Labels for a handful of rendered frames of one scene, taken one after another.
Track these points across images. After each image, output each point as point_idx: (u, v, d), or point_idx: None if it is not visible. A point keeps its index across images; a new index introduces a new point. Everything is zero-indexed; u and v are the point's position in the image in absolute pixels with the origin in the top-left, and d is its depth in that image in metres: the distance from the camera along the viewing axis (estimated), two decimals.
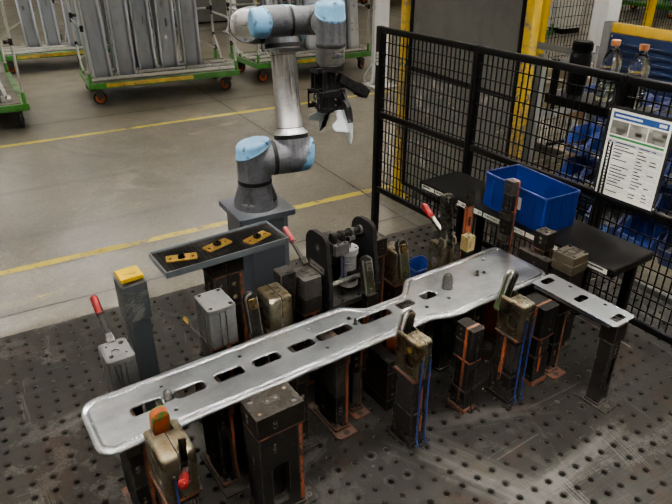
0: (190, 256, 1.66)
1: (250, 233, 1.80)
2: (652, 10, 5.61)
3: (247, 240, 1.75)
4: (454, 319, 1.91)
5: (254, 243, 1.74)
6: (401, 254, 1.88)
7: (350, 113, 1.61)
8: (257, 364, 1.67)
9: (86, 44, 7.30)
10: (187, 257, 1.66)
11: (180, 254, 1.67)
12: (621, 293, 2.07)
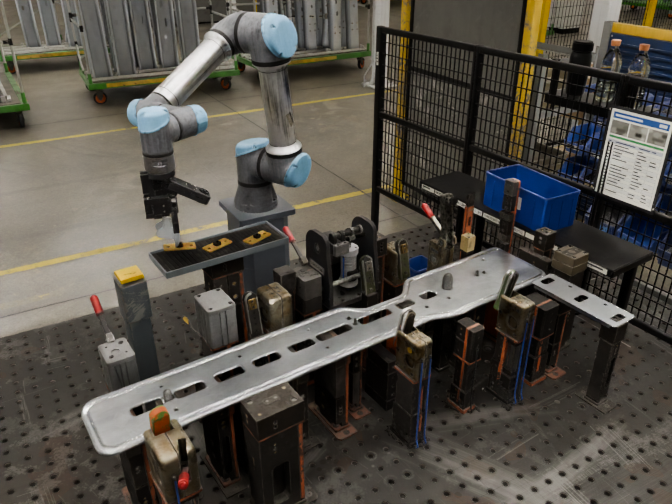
0: (189, 246, 1.65)
1: (250, 233, 1.80)
2: (652, 10, 5.61)
3: (247, 240, 1.75)
4: (454, 319, 1.91)
5: (254, 243, 1.74)
6: (401, 254, 1.88)
7: (176, 226, 1.57)
8: (257, 364, 1.67)
9: (86, 44, 7.30)
10: (185, 246, 1.64)
11: (178, 243, 1.66)
12: (621, 293, 2.07)
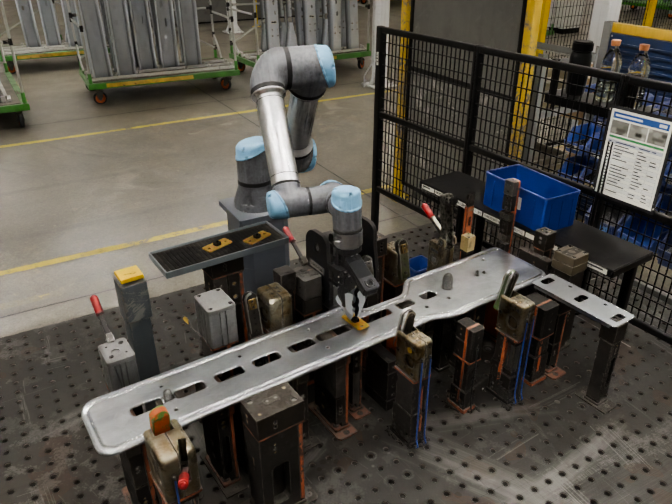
0: (359, 325, 1.64)
1: (250, 233, 1.80)
2: (652, 10, 5.61)
3: (247, 240, 1.75)
4: (454, 319, 1.91)
5: (254, 243, 1.74)
6: (401, 254, 1.88)
7: (340, 300, 1.61)
8: (257, 364, 1.67)
9: (86, 44, 7.30)
10: (356, 324, 1.65)
11: (359, 318, 1.67)
12: (621, 293, 2.07)
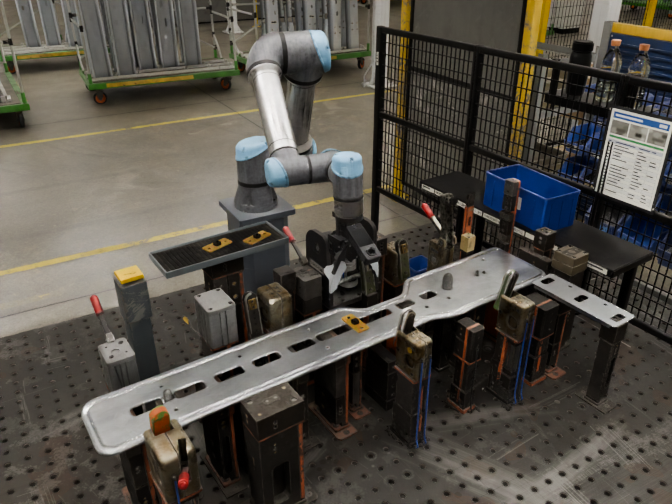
0: (359, 327, 1.65)
1: (250, 233, 1.80)
2: (652, 10, 5.61)
3: (247, 240, 1.75)
4: (454, 319, 1.91)
5: (254, 243, 1.74)
6: (401, 254, 1.88)
7: (334, 265, 1.55)
8: (257, 364, 1.67)
9: (86, 44, 7.30)
10: (356, 326, 1.65)
11: (359, 320, 1.68)
12: (621, 293, 2.07)
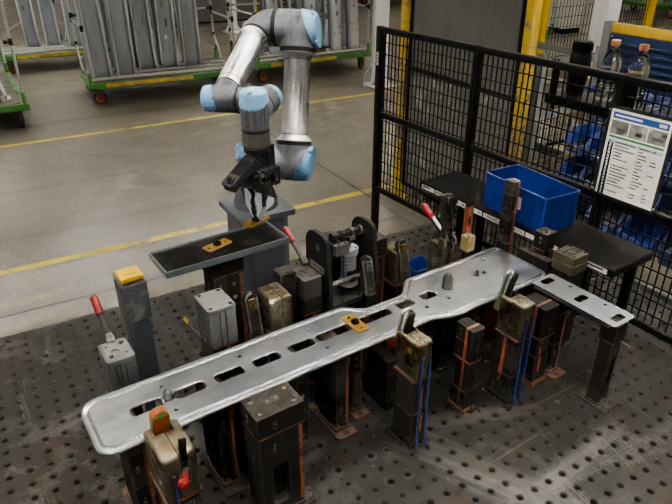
0: (359, 327, 1.65)
1: (250, 233, 1.80)
2: (652, 10, 5.61)
3: (246, 223, 1.72)
4: (454, 319, 1.91)
5: (253, 226, 1.71)
6: (401, 254, 1.88)
7: (243, 192, 1.73)
8: (257, 364, 1.67)
9: (86, 44, 7.30)
10: (356, 326, 1.65)
11: (359, 320, 1.68)
12: (621, 293, 2.07)
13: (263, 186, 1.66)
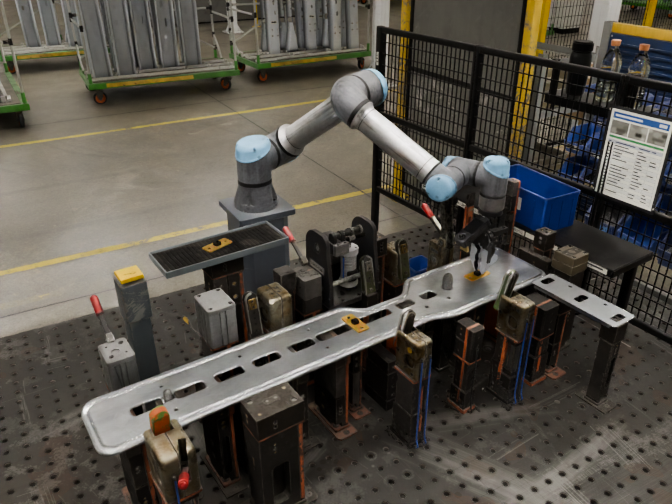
0: (359, 327, 1.65)
1: (250, 233, 1.80)
2: (652, 10, 5.61)
3: (468, 276, 1.89)
4: (454, 319, 1.91)
5: (474, 280, 1.87)
6: (401, 254, 1.88)
7: (469, 246, 1.89)
8: (257, 364, 1.67)
9: (86, 44, 7.30)
10: (356, 326, 1.65)
11: (359, 320, 1.68)
12: (621, 293, 2.07)
13: (491, 245, 1.81)
